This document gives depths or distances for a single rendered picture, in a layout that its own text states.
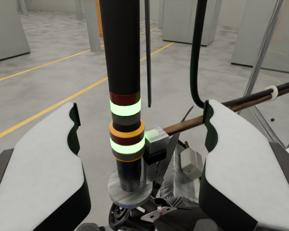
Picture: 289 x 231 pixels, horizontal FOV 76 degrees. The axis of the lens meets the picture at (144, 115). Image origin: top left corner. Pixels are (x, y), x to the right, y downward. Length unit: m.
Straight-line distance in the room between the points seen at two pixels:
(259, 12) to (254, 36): 0.53
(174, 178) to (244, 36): 5.15
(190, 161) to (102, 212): 1.36
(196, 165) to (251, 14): 5.05
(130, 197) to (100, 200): 1.75
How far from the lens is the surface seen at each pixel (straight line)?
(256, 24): 5.61
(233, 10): 12.33
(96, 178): 2.20
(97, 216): 1.97
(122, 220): 0.53
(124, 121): 0.20
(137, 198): 0.29
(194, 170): 0.78
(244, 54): 5.74
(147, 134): 0.25
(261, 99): 0.40
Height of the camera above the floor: 1.71
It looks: 34 degrees down
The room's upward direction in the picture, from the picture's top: 1 degrees clockwise
